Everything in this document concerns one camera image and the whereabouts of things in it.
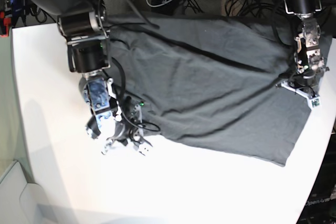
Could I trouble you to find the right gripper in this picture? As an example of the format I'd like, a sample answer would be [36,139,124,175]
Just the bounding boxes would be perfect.
[86,108,143,145]

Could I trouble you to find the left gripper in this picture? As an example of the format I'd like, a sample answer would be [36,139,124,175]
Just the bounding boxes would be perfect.
[285,68,326,89]

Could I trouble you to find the grey t-shirt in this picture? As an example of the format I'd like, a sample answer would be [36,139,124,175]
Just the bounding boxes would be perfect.
[108,13,311,166]

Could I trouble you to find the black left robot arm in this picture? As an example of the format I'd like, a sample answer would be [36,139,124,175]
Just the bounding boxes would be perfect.
[283,0,326,92]

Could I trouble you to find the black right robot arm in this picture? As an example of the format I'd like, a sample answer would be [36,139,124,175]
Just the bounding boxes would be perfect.
[31,0,141,147]

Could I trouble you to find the red clamp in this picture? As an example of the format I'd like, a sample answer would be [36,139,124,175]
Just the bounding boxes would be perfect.
[0,10,12,37]

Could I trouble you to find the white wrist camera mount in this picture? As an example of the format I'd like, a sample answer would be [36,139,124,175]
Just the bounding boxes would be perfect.
[101,100,153,156]

